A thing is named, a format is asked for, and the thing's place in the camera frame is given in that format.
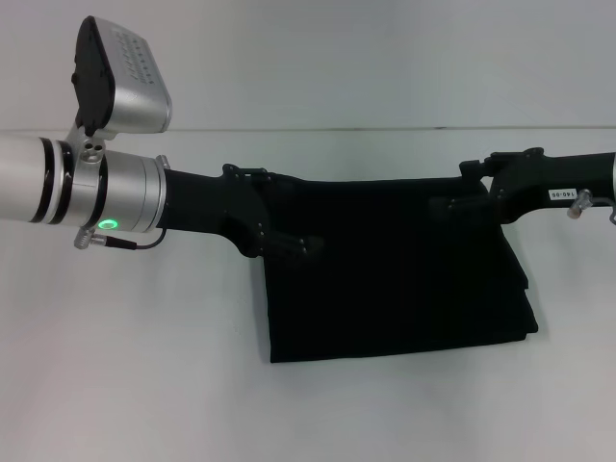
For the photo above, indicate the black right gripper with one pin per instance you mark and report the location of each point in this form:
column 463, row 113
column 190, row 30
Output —
column 544, row 187

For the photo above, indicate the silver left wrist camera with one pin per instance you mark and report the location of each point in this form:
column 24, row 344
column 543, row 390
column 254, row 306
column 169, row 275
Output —
column 125, row 86

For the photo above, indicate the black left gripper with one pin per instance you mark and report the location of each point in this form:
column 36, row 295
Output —
column 207, row 207

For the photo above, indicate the black t-shirt with FREE print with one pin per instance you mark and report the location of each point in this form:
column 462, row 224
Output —
column 394, row 279

